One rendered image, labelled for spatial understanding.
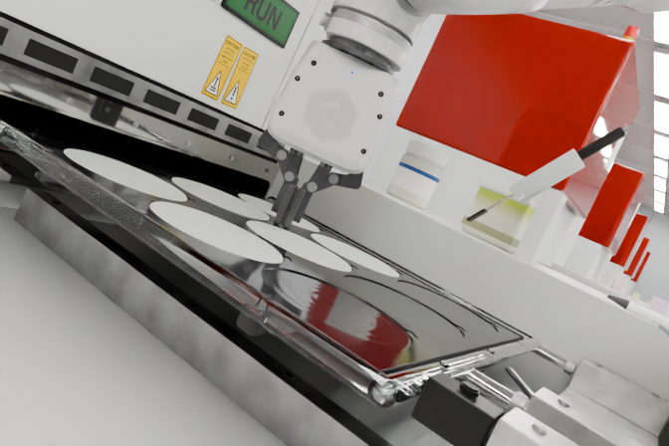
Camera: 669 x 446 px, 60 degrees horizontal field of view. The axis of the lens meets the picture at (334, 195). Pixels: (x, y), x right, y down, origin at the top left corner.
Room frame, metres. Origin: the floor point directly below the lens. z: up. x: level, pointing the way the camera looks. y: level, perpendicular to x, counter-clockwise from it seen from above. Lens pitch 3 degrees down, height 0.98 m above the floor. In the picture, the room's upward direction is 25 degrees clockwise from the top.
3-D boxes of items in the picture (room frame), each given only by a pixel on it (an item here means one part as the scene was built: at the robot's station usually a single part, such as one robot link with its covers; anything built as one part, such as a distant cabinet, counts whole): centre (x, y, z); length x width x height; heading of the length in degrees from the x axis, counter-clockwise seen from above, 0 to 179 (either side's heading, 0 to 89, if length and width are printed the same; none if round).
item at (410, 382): (0.41, -0.15, 0.90); 0.38 x 0.01 x 0.01; 150
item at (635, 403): (0.52, -0.31, 0.89); 0.08 x 0.03 x 0.03; 60
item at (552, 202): (0.65, -0.21, 1.03); 0.06 x 0.04 x 0.13; 60
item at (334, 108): (0.55, 0.03, 1.03); 0.10 x 0.07 x 0.11; 91
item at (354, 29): (0.55, 0.04, 1.09); 0.09 x 0.08 x 0.03; 91
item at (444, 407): (0.27, -0.10, 0.90); 0.04 x 0.02 x 0.03; 60
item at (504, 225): (0.75, -0.21, 1.00); 0.07 x 0.07 x 0.07; 51
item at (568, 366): (0.55, -0.26, 0.89); 0.05 x 0.01 x 0.01; 60
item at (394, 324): (0.50, 0.01, 0.90); 0.34 x 0.34 x 0.01; 60
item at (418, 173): (0.94, -0.11, 1.01); 0.07 x 0.07 x 0.10
